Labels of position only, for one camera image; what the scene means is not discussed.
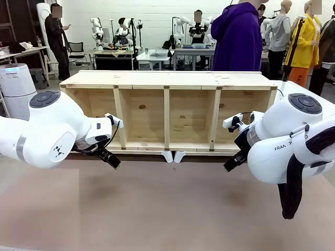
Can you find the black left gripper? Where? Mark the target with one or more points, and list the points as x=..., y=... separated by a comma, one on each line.
x=87, y=147

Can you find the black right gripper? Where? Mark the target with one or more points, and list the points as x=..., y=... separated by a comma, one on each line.
x=243, y=145

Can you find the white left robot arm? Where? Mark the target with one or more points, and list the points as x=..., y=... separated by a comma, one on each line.
x=52, y=125

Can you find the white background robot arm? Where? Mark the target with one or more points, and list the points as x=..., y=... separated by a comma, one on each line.
x=180, y=26
x=96, y=28

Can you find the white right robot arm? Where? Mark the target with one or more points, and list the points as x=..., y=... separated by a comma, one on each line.
x=288, y=117

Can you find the white plastic shelf foot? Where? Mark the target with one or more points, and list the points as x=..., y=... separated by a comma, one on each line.
x=167, y=156
x=180, y=156

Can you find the light wooden shelf unit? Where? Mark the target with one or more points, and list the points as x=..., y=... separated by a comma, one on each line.
x=167, y=78

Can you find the black workbench with objects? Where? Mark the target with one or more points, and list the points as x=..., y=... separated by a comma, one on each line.
x=113, y=58

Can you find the small white table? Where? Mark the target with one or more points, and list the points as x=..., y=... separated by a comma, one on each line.
x=154, y=56

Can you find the black office chair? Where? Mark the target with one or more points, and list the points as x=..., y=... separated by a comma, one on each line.
x=76, y=51

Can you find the white cylindrical air purifier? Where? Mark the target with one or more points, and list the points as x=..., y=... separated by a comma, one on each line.
x=15, y=89

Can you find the grey workbench table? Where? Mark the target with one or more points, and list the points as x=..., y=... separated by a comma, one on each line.
x=193, y=51

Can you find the person in purple hoodie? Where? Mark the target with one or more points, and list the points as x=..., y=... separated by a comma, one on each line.
x=235, y=39

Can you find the black-haired person at workbench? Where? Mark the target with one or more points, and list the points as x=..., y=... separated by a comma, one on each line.
x=121, y=31

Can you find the white robot with black stand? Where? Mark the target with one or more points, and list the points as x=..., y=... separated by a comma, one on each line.
x=132, y=28

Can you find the person in black clothes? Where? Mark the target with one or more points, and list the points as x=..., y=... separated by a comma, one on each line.
x=55, y=39

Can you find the seated person in black shirt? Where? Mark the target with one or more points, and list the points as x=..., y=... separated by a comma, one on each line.
x=198, y=35

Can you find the mannequin in yellow jacket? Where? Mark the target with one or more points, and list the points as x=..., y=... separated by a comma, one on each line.
x=305, y=44

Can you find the cluttered white side desk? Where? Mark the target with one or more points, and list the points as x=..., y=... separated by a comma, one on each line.
x=23, y=51

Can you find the mannequin in grey hoodie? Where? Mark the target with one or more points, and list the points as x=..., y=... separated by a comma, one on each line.
x=280, y=31

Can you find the figure in black striped jacket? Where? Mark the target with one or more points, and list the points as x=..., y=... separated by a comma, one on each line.
x=327, y=52

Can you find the tall white rounded board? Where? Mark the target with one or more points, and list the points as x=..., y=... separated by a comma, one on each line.
x=44, y=26

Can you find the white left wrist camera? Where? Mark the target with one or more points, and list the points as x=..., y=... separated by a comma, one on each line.
x=116, y=120

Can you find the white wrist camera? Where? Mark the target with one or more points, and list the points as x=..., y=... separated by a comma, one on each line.
x=231, y=121
x=116, y=120

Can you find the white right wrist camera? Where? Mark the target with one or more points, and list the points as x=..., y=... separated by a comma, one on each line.
x=231, y=121

